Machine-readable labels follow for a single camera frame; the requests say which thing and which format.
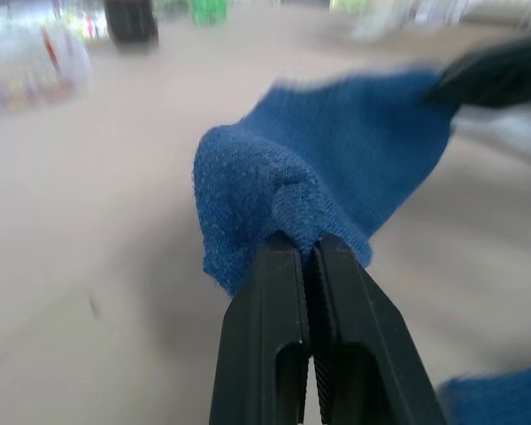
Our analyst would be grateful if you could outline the green container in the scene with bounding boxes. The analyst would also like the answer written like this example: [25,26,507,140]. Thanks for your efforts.
[189,0,229,26]

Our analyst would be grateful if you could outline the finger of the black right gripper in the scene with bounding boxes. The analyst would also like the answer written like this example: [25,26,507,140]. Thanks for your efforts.
[423,28,531,111]

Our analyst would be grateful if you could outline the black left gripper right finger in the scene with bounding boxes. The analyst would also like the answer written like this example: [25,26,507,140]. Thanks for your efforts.
[304,233,449,425]

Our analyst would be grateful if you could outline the white fabric item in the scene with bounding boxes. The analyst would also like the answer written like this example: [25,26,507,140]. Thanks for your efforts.
[453,108,531,166]

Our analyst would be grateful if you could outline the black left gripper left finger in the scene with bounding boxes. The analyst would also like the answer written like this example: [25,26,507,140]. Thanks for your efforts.
[208,233,312,425]

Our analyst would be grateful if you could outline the dark ribbed container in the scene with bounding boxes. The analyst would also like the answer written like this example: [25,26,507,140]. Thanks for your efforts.
[104,0,160,46]

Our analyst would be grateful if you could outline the blue knitted sock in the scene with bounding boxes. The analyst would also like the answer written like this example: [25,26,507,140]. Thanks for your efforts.
[437,369,531,425]
[190,66,459,297]

